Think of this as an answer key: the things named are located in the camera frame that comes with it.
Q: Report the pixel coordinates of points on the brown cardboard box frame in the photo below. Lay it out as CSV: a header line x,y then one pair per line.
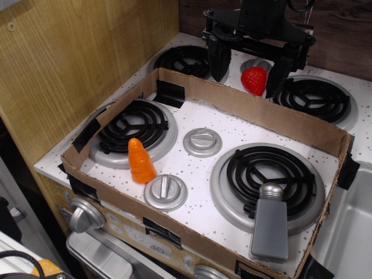
x,y
196,232

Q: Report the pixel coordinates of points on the red toy strawberry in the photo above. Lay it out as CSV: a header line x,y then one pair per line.
x,y
254,80

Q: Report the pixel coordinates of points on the back right black burner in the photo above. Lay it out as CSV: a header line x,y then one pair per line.
x,y
320,98

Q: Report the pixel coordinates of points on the grey toy sink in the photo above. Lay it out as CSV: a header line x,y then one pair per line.
x,y
343,245

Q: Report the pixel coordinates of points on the grey pepper shaker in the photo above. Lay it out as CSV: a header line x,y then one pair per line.
x,y
270,233

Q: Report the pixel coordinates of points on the hanging silver slotted spatula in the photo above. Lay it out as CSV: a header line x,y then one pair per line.
x,y
308,29

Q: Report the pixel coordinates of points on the silver stove knob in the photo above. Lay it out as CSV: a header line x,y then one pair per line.
x,y
256,62
166,193
202,143

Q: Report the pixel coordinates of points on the black burner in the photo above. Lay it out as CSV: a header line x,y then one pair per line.
x,y
148,121
187,59
238,175
320,98

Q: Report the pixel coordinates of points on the front right black burner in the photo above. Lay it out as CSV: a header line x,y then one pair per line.
x,y
238,175

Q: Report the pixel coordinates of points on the right silver oven knob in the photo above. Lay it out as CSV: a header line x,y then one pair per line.
x,y
205,272

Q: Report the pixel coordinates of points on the lower silver stove knob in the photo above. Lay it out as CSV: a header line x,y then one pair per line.
x,y
166,193

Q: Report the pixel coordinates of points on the silver oven knob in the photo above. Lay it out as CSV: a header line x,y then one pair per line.
x,y
85,216
205,272

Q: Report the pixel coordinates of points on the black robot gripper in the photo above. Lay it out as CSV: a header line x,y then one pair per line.
x,y
257,28

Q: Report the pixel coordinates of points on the digital clock display sticker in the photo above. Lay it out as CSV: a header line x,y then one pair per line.
x,y
148,242

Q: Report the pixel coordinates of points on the front left black burner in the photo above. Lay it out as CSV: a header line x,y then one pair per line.
x,y
148,121

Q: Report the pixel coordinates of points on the back silver stove knob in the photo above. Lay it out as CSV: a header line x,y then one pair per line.
x,y
256,62

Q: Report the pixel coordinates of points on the upper silver stove knob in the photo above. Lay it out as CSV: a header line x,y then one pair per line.
x,y
202,143

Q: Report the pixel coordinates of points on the back left black burner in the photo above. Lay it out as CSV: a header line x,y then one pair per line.
x,y
187,59

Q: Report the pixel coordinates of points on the left silver oven knob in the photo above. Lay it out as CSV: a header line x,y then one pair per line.
x,y
85,216

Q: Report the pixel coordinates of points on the orange toy carrot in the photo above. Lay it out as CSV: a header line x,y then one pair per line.
x,y
140,163

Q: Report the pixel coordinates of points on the orange object bottom left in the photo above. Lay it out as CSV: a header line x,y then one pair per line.
x,y
48,267

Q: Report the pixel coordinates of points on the silver oven door handle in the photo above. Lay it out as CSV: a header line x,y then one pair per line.
x,y
109,257

